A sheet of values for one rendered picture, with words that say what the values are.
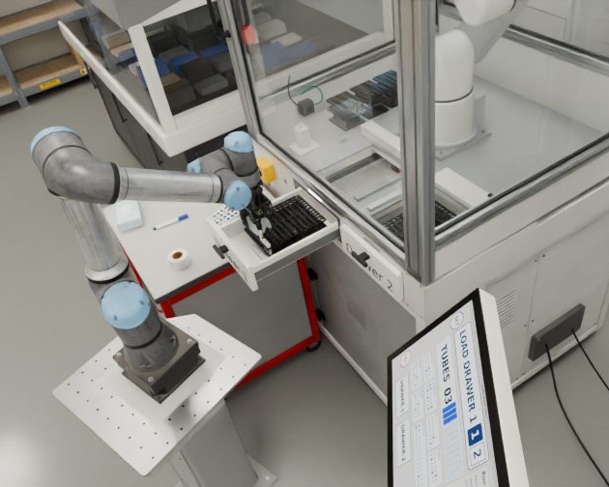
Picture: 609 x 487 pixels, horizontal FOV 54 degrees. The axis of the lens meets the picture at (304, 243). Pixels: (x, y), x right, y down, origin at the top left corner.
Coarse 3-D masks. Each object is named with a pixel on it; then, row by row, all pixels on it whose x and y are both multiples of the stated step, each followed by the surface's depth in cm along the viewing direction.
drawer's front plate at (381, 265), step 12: (348, 228) 184; (348, 240) 185; (360, 240) 179; (348, 252) 190; (360, 252) 182; (372, 252) 174; (360, 264) 186; (372, 264) 177; (384, 264) 170; (372, 276) 182; (384, 276) 174; (396, 276) 167; (384, 288) 178; (396, 288) 170; (396, 300) 174
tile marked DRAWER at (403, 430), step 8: (400, 424) 125; (408, 424) 122; (400, 432) 123; (408, 432) 121; (400, 440) 122; (408, 440) 120; (400, 448) 121; (408, 448) 119; (400, 456) 120; (408, 456) 118; (400, 464) 119
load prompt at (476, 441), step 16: (464, 336) 119; (464, 352) 117; (464, 368) 115; (464, 384) 113; (464, 400) 111; (480, 400) 107; (464, 416) 108; (480, 416) 105; (464, 432) 107; (480, 432) 103; (480, 448) 101; (480, 464) 100
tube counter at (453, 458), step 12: (444, 396) 116; (444, 408) 115; (456, 408) 111; (444, 420) 113; (456, 420) 110; (444, 432) 111; (456, 432) 108; (444, 444) 110; (456, 444) 107; (456, 456) 106; (456, 468) 104
